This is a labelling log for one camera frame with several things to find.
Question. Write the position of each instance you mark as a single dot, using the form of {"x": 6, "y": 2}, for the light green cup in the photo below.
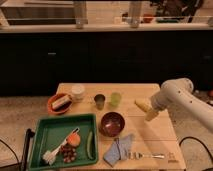
{"x": 115, "y": 99}

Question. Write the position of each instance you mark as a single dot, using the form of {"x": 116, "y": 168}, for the white cup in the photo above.
{"x": 77, "y": 92}

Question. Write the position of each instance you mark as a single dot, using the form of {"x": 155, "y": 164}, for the white dish brush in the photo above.
{"x": 50, "y": 156}

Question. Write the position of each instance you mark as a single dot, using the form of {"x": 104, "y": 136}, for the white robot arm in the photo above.
{"x": 179, "y": 91}

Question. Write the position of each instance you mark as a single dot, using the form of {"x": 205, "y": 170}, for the blue folded cloth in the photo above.
{"x": 119, "y": 150}

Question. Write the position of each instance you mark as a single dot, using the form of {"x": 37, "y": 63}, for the dark metal cup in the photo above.
{"x": 99, "y": 101}

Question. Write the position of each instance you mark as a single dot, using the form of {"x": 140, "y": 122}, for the silver fork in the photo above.
{"x": 137, "y": 155}

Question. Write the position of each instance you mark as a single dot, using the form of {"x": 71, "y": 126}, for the purple bowl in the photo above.
{"x": 112, "y": 124}

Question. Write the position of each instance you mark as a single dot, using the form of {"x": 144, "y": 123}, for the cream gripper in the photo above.
{"x": 151, "y": 114}

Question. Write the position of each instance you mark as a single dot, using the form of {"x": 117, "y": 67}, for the green cucumber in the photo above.
{"x": 89, "y": 141}

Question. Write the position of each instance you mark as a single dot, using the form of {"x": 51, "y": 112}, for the orange bowl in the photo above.
{"x": 60, "y": 110}

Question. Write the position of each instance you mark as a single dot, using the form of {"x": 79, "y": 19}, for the orange carrot toy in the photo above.
{"x": 74, "y": 139}

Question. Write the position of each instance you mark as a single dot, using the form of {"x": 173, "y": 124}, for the black chair frame left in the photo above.
{"x": 21, "y": 164}

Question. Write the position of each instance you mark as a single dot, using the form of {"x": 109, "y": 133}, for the red grape bunch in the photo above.
{"x": 68, "y": 152}

